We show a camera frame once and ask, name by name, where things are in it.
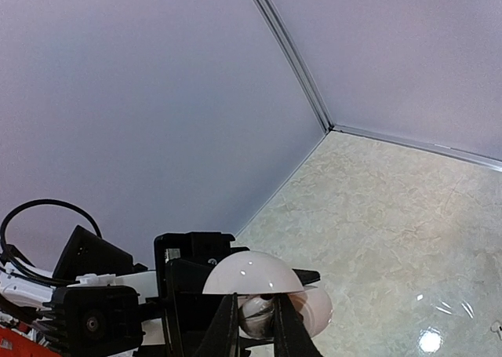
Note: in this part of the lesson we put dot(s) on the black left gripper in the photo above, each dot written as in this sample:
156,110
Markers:
183,263

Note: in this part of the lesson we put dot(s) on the white round case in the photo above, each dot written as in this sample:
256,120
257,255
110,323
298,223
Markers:
251,273

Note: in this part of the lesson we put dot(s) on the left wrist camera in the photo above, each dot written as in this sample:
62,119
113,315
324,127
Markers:
104,315

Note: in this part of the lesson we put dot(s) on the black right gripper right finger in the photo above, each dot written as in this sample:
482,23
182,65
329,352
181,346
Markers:
290,336

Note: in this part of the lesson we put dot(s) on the left aluminium corner post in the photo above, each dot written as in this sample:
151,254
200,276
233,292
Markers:
278,28

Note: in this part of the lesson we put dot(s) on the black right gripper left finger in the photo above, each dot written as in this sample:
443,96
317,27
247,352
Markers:
222,336

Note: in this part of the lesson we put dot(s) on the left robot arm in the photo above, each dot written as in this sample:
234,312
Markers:
25,288

